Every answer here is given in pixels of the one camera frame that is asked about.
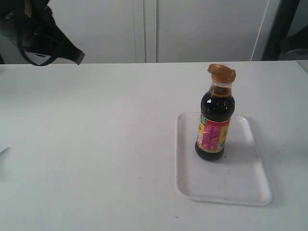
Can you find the dark soy sauce bottle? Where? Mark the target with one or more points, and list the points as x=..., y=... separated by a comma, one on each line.
x=217, y=107

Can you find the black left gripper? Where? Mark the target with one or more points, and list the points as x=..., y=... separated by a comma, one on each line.
x=49, y=40

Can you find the white rectangular plastic tray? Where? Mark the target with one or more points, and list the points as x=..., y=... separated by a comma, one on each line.
x=238, y=177

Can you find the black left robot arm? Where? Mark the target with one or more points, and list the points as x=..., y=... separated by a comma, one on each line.
x=31, y=27

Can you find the dark vertical post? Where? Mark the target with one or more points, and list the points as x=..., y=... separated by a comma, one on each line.
x=280, y=28

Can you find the white cabinet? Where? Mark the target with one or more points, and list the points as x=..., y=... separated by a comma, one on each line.
x=161, y=31

